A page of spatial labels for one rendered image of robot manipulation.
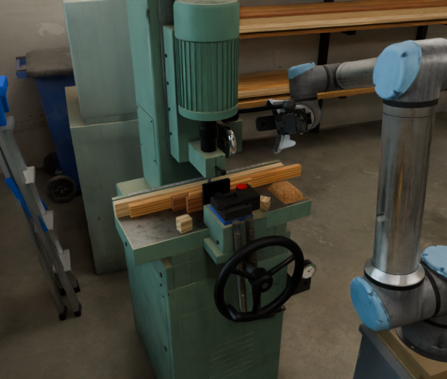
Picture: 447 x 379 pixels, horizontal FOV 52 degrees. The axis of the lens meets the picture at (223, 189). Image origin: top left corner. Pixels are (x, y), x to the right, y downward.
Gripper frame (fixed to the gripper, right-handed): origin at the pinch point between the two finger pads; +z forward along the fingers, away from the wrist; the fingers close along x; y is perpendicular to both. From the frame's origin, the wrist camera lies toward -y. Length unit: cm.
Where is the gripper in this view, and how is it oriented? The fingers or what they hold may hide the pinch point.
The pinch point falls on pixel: (269, 127)
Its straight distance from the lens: 131.1
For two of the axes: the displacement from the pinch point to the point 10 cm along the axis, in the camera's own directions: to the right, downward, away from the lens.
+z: -4.3, 2.2, -8.8
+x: 1.7, 9.7, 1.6
